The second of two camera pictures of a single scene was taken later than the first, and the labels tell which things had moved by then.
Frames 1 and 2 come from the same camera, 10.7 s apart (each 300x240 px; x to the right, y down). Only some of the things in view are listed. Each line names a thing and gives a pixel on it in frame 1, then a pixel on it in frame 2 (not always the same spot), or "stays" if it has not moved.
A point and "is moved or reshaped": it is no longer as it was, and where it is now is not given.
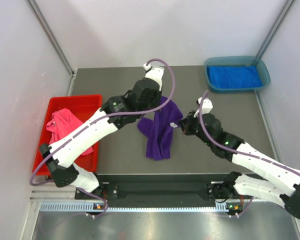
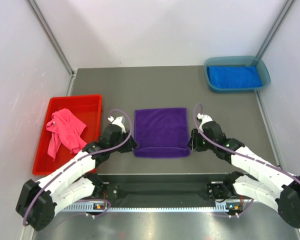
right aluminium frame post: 269,38 stays
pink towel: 62,124 stays
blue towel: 231,77 stays
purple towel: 158,132 is moved or reshaped
